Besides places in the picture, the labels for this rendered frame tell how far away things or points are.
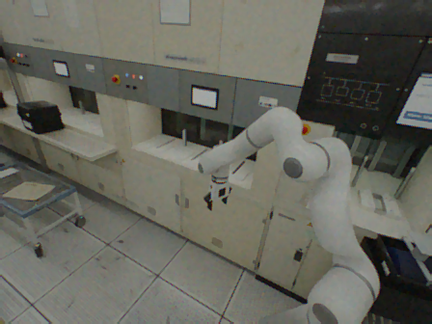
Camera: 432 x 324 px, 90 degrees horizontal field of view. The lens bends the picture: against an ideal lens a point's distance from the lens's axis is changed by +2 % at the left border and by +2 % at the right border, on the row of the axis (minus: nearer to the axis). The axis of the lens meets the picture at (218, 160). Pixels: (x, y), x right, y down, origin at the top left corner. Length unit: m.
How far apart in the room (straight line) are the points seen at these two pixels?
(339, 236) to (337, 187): 0.13
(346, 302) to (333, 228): 0.18
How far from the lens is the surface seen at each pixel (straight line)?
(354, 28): 1.21
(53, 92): 3.36
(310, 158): 0.54
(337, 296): 0.70
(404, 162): 2.26
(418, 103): 1.26
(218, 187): 0.99
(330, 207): 0.63
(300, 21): 1.23
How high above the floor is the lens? 1.71
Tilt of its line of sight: 28 degrees down
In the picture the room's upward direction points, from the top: 5 degrees clockwise
